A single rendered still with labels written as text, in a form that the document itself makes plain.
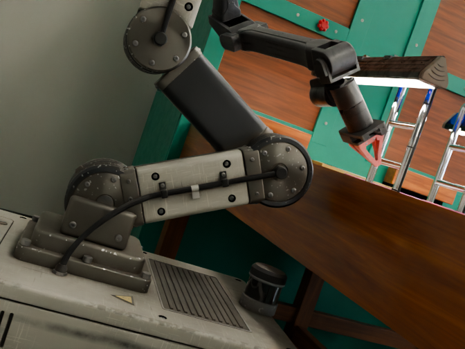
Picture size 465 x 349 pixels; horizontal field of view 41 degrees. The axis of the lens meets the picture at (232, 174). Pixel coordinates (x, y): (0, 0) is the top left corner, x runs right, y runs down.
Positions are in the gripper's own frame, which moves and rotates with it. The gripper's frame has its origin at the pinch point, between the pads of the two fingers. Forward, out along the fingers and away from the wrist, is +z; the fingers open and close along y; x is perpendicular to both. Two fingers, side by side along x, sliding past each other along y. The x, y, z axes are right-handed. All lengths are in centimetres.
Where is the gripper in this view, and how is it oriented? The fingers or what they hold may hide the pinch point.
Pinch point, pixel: (376, 162)
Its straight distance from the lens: 140.7
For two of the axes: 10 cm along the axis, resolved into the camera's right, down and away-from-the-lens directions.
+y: -3.1, -1.7, 9.3
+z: 4.5, 8.4, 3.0
